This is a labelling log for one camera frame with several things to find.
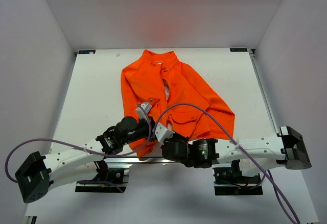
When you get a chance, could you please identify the blue label right corner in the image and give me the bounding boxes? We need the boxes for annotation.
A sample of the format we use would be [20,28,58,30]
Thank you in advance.
[229,47,248,52]

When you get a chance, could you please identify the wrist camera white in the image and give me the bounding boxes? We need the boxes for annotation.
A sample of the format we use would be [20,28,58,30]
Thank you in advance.
[154,123,175,144]
[135,102,152,120]

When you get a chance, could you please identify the blue label corner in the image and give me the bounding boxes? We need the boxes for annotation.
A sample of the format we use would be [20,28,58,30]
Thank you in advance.
[229,47,248,52]
[78,49,96,55]

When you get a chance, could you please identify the blue label left corner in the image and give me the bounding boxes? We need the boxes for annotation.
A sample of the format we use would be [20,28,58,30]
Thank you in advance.
[78,49,96,55]

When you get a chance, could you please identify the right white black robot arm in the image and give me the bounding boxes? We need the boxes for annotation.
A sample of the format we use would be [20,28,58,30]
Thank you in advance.
[155,125,312,183]

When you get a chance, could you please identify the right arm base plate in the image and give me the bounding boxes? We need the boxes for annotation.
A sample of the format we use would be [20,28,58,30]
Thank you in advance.
[213,167,263,196]

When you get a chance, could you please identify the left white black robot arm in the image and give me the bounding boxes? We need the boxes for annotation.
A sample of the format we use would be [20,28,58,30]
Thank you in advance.
[15,116,155,203]

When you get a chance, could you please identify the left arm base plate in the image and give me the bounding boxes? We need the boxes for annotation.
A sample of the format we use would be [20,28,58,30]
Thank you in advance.
[75,163,132,193]

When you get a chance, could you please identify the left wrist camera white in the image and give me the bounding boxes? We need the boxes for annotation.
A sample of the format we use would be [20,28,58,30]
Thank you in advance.
[135,102,152,120]

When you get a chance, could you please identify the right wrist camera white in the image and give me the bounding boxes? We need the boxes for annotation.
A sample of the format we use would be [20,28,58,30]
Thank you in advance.
[154,123,175,144]

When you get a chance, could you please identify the orange jacket pink lining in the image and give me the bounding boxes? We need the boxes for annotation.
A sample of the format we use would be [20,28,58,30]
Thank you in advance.
[120,49,236,158]

